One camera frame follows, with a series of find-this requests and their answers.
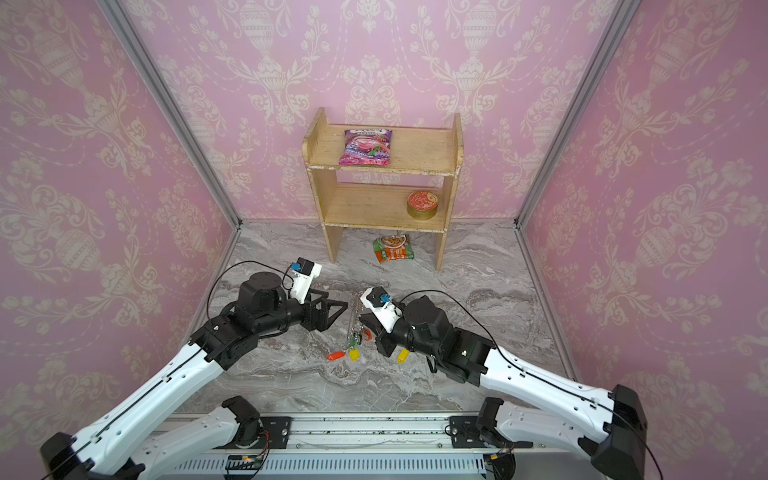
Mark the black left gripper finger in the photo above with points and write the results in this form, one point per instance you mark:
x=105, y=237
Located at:
x=323, y=302
x=322, y=317

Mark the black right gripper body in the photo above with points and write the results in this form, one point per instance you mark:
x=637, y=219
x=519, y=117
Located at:
x=381, y=340

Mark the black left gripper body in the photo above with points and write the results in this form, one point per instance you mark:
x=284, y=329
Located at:
x=298, y=313

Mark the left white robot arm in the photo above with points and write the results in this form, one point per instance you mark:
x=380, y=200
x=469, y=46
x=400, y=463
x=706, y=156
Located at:
x=122, y=444

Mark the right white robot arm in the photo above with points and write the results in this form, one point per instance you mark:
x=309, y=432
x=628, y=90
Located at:
x=608, y=427

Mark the green orange snack packet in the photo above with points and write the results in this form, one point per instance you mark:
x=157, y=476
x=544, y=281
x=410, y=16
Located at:
x=393, y=248

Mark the round red gold tin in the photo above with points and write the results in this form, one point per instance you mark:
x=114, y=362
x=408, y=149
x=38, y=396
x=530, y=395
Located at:
x=422, y=205

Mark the wooden two-tier shelf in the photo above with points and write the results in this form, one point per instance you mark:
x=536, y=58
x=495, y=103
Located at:
x=428, y=152

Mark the pink snack packet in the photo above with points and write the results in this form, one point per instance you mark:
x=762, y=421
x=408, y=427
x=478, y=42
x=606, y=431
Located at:
x=367, y=147

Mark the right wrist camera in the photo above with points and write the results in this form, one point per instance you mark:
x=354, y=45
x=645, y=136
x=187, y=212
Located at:
x=379, y=302

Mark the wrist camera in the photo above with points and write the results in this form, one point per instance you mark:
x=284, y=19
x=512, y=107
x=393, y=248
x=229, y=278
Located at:
x=379, y=302
x=304, y=272

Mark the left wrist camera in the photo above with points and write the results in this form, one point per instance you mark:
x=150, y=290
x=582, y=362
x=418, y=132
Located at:
x=304, y=272

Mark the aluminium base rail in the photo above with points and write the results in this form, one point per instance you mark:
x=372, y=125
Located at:
x=350, y=446

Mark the aluminium corner post left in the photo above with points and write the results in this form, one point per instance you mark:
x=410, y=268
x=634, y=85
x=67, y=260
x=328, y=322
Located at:
x=118, y=18

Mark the aluminium corner post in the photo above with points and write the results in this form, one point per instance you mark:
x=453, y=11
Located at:
x=617, y=25
x=118, y=18

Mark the aluminium corner post right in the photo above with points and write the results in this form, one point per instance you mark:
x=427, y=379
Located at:
x=617, y=25

